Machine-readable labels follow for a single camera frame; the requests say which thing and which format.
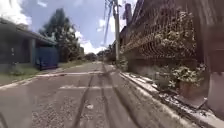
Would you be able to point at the grey concrete road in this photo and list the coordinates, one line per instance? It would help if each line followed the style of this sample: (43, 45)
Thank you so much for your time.
(83, 103)

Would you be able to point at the potted plants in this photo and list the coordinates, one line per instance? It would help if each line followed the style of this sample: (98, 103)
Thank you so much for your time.
(181, 78)

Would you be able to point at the grass verge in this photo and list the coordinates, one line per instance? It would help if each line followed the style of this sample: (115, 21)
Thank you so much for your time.
(20, 72)

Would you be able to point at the grey utility pole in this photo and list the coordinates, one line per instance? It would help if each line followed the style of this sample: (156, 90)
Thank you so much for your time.
(117, 30)

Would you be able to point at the blue metal gate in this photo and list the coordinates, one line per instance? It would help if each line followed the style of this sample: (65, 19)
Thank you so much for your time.
(47, 57)

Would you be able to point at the low kerb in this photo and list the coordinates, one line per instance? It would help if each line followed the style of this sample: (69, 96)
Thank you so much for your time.
(20, 82)

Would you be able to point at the tall dark green tree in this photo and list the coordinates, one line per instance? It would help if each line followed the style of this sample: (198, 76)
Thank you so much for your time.
(61, 33)

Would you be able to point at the pale concrete kerb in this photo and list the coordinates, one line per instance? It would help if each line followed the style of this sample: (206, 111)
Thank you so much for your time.
(156, 91)

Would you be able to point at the grey building with flat roof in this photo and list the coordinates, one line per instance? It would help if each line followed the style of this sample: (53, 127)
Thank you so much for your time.
(18, 46)

